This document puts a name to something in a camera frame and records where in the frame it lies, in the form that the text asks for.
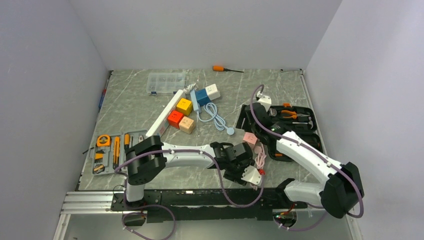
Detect blue cube socket adapter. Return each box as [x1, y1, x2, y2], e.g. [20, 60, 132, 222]
[195, 88, 211, 107]

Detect orange tape measure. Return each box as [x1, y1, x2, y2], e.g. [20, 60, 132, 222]
[96, 134, 111, 147]

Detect grey tool tray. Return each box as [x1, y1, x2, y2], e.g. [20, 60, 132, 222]
[90, 130, 147, 176]

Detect red cube socket adapter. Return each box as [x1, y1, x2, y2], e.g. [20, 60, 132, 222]
[167, 110, 185, 129]

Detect black tool case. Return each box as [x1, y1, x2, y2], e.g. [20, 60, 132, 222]
[255, 103, 323, 152]

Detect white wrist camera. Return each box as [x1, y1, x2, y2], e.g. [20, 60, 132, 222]
[256, 95, 272, 112]
[241, 165, 263, 186]

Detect yellow cube socket adapter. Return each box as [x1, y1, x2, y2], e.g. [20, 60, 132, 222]
[175, 98, 193, 116]

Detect beige cube socket adapter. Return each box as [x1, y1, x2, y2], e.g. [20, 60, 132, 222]
[178, 116, 196, 134]

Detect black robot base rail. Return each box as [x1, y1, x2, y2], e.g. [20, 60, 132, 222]
[110, 188, 307, 223]

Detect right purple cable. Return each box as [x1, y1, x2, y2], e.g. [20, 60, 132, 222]
[250, 84, 365, 232]

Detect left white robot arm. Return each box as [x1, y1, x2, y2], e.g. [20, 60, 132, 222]
[123, 135, 263, 210]

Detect pink cable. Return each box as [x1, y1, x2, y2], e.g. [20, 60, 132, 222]
[251, 142, 268, 191]

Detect clear plastic organizer box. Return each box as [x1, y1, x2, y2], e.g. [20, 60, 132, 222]
[146, 72, 186, 96]

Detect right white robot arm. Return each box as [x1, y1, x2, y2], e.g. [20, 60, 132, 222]
[236, 102, 365, 219]

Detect white power strip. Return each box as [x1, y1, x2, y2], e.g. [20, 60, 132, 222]
[145, 89, 186, 138]

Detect light blue cable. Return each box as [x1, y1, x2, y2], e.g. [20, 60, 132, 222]
[197, 102, 235, 136]

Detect white cube socket adapter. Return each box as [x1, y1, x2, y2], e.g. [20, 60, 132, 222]
[205, 83, 221, 101]

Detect pink cube socket adapter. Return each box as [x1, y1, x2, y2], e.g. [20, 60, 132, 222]
[242, 132, 258, 146]

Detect light blue power strip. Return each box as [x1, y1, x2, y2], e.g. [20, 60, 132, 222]
[190, 89, 201, 114]

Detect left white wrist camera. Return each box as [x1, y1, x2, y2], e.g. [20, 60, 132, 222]
[241, 165, 263, 186]

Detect blue red pen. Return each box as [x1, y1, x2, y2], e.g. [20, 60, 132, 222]
[98, 80, 109, 110]

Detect orange handled screwdriver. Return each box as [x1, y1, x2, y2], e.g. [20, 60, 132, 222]
[212, 65, 244, 73]

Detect orange pliers in case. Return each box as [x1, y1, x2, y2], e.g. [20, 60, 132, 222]
[280, 110, 312, 122]

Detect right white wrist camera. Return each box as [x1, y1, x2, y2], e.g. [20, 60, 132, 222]
[256, 95, 272, 112]

